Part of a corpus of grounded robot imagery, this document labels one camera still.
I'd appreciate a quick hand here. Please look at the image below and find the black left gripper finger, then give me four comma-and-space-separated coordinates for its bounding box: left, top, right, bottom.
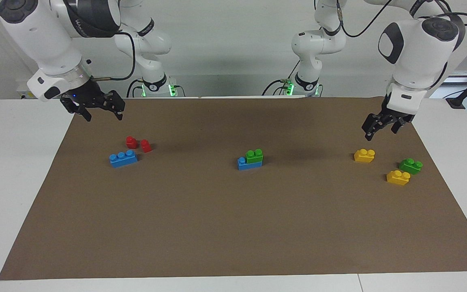
390, 116, 411, 135
361, 114, 389, 142

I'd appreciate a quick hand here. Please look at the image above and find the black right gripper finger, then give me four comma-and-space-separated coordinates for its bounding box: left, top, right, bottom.
103, 90, 126, 121
60, 99, 92, 122

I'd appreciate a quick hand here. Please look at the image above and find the green two-stud toy brick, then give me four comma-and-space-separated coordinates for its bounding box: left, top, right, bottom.
245, 148, 264, 165
398, 157, 424, 176

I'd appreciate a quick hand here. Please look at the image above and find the blue three-stud toy brick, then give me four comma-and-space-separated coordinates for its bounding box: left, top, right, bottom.
109, 150, 139, 168
237, 156, 263, 171

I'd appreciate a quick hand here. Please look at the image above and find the yellow two-stud toy brick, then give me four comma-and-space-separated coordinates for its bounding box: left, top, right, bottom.
386, 170, 411, 187
353, 148, 376, 163

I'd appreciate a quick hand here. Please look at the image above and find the brown paper table mat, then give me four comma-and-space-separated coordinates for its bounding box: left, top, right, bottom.
0, 96, 467, 281

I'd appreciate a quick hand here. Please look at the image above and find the black right base cable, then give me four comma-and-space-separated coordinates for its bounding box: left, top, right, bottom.
126, 78, 186, 98

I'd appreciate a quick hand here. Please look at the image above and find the black base cable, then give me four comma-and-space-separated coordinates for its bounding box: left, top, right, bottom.
126, 78, 186, 98
262, 60, 300, 97

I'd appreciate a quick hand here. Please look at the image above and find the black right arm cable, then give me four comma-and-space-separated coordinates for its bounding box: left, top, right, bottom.
93, 31, 137, 82

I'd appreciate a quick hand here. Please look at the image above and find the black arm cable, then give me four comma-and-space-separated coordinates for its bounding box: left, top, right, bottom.
336, 0, 467, 39
93, 31, 137, 82

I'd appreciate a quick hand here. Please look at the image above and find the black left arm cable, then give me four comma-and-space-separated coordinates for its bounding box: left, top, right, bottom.
336, 0, 467, 39

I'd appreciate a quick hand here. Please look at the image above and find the black left base cable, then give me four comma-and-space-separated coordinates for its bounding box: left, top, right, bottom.
262, 60, 300, 97

